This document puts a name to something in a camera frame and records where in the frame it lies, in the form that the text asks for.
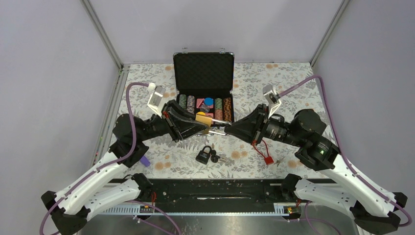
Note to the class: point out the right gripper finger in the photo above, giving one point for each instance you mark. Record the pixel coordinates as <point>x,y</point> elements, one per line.
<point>243,130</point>
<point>256,116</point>

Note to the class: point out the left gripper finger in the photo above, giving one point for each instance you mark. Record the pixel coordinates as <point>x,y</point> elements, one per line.
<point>187,130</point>
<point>176,110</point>

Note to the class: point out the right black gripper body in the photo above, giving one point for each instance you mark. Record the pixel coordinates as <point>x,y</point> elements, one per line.
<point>266,125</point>

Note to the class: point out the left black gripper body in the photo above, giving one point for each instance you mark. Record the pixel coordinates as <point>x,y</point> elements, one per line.
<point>170,122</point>

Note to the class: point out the brass padlock long shackle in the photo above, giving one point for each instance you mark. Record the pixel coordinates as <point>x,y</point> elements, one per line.
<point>210,131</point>

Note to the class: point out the black padlock with keys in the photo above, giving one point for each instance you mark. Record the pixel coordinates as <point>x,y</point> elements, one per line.
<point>207,154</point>

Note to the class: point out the red cable lock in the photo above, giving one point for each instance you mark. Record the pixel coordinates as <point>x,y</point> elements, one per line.
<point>266,157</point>

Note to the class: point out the silver keys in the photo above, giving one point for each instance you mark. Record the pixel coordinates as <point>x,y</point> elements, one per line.
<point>278,162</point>

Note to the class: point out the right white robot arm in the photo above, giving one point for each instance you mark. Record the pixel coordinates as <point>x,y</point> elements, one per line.
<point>371,207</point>

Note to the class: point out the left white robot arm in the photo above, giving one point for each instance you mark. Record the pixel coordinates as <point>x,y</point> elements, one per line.
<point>72,207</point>

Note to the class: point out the floral tablecloth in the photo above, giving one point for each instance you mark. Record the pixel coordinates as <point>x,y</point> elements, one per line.
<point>238,160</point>

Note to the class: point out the black poker chip case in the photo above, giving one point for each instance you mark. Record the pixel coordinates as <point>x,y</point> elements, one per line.
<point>200,75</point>

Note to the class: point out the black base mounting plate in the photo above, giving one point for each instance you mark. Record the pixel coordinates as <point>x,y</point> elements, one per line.
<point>217,195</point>

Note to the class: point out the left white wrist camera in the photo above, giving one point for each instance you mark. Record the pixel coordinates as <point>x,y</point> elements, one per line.
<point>156,101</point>

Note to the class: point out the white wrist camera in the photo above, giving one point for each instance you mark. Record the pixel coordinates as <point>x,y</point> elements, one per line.
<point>156,101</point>
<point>273,98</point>

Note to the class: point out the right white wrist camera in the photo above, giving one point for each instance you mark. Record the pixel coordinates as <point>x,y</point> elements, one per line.
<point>273,98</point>

